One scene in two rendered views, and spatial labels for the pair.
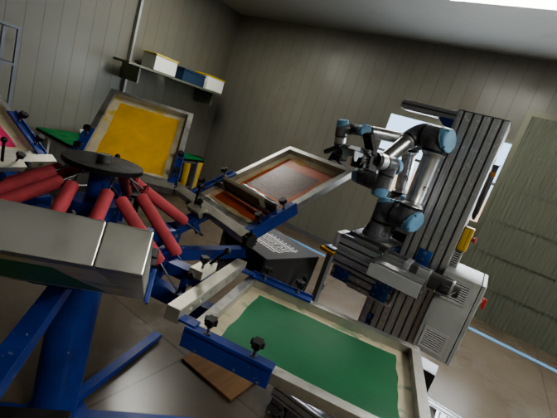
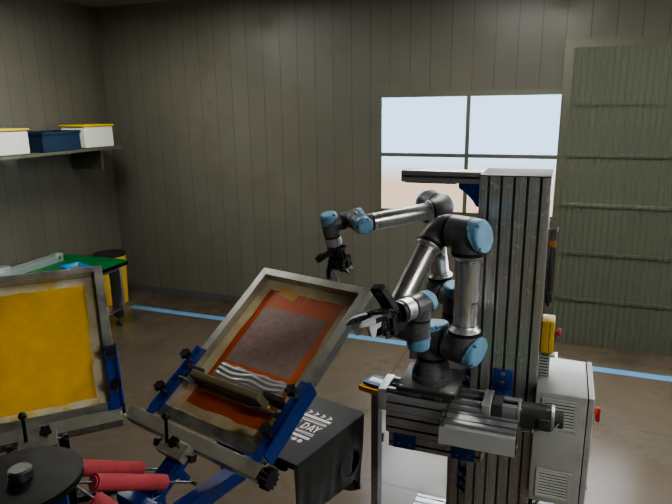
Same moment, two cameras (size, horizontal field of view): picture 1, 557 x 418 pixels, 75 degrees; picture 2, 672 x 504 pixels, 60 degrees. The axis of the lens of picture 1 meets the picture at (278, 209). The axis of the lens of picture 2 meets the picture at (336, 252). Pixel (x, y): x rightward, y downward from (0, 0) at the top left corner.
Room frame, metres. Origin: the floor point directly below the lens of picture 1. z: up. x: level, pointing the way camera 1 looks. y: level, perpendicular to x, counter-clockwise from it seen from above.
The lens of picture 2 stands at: (-0.02, 0.08, 2.28)
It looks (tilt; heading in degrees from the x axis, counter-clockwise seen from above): 14 degrees down; 352
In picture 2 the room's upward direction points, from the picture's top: 1 degrees counter-clockwise
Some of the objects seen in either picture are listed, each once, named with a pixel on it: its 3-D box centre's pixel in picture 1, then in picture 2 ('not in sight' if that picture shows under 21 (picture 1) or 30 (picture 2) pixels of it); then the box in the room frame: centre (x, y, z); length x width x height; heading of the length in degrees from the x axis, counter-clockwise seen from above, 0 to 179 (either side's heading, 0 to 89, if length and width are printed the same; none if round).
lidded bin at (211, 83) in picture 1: (209, 83); (87, 135); (6.81, 1.89, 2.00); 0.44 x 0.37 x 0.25; 151
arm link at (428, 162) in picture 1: (421, 179); (465, 292); (1.85, -0.64, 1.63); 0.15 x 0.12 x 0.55; 37
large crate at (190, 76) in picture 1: (186, 75); (48, 141); (6.34, 2.16, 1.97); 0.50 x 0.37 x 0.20; 151
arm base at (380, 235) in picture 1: (378, 228); (432, 365); (1.96, -0.56, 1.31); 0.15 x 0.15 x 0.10
